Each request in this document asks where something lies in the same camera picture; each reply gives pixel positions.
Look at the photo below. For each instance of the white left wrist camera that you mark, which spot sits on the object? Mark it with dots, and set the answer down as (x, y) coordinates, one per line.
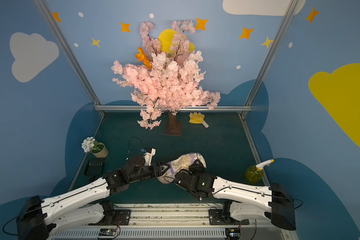
(148, 154)

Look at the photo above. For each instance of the beige flower pot white flowers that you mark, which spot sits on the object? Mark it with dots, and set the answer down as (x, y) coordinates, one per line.
(91, 145)

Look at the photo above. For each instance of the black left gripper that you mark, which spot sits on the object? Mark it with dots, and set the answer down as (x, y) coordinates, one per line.
(155, 168)

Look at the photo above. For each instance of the pink blossom artificial tree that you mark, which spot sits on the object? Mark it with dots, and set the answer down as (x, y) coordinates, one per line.
(168, 76)

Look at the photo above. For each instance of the green circuit board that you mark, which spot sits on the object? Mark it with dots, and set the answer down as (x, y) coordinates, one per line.
(232, 234)
(108, 233)

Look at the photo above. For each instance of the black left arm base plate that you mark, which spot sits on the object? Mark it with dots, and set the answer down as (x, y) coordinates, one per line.
(115, 218)

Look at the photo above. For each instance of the right green circuit board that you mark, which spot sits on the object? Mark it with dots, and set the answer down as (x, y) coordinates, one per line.
(232, 234)

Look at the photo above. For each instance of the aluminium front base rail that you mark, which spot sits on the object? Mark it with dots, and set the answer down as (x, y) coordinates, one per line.
(172, 221)

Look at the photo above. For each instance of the white purple oats bag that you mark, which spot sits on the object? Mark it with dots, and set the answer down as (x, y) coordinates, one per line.
(183, 162)

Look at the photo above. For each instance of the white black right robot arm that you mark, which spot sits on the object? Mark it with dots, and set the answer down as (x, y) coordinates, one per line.
(273, 202)

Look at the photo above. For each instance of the black plastic scoop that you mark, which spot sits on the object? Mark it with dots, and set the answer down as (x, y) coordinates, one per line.
(94, 168)

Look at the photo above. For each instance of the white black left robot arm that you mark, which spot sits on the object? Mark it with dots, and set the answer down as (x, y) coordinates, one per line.
(40, 218)

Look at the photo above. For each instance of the aluminium frame post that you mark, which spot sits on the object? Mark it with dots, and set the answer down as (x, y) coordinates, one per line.
(47, 14)
(280, 34)

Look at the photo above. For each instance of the aluminium right frame post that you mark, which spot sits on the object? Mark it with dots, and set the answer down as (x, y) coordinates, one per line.
(280, 34)

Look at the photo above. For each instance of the yellow green spray bottle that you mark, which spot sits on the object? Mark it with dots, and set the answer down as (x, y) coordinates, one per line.
(255, 173)

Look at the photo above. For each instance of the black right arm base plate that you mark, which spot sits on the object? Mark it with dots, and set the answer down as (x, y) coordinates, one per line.
(217, 217)

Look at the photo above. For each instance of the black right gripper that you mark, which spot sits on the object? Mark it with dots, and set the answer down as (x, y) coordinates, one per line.
(183, 176)

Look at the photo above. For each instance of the left green circuit board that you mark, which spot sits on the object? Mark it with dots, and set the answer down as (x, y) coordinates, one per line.
(108, 233)

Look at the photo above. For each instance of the aluminium left frame post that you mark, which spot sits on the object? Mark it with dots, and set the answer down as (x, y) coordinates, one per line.
(47, 14)

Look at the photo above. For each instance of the yellow hand-shaped toy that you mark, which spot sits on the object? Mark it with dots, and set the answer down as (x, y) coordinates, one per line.
(198, 118)

